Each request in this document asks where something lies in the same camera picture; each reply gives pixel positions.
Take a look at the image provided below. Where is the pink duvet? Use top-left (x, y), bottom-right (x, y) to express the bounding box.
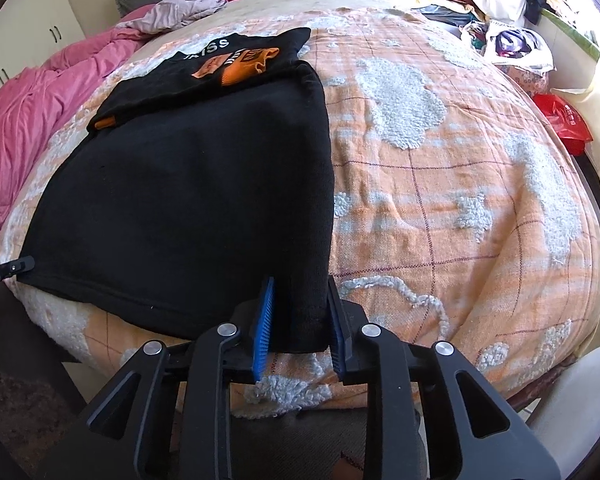
top-left (0, 20), bottom-right (151, 256)

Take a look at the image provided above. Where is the orange checked fleece blanket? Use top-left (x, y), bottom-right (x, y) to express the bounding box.
top-left (0, 2), bottom-right (600, 418)

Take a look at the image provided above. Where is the red plastic bag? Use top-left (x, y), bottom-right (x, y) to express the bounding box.
top-left (535, 94), bottom-right (593, 156)

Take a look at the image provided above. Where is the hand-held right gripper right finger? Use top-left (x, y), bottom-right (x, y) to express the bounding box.
top-left (327, 275), bottom-right (563, 480)

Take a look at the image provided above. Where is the white plastic bag of clothes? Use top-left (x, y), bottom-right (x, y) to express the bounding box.
top-left (482, 20), bottom-right (553, 71)

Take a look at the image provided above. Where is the pink floral pillow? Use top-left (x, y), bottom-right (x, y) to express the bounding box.
top-left (500, 62), bottom-right (551, 98)

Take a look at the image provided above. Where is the white wardrobe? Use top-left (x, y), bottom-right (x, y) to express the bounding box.
top-left (0, 0), bottom-right (88, 116)

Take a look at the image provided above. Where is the pale lilac garment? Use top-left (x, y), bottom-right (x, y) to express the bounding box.
top-left (117, 0), bottom-right (228, 36)

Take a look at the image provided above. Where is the black sweater with orange cuffs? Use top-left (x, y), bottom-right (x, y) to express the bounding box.
top-left (19, 26), bottom-right (337, 356)

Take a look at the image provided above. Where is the brown rug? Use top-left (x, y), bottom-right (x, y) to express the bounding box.
top-left (0, 370), bottom-right (86, 480)

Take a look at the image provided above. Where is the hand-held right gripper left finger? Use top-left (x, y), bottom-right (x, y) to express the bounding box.
top-left (82, 275), bottom-right (278, 480)

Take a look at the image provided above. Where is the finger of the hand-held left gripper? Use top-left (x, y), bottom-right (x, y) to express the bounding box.
top-left (0, 255), bottom-right (37, 277)

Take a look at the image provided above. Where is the white chair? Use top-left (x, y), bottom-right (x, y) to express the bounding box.
top-left (527, 344), bottom-right (600, 480)

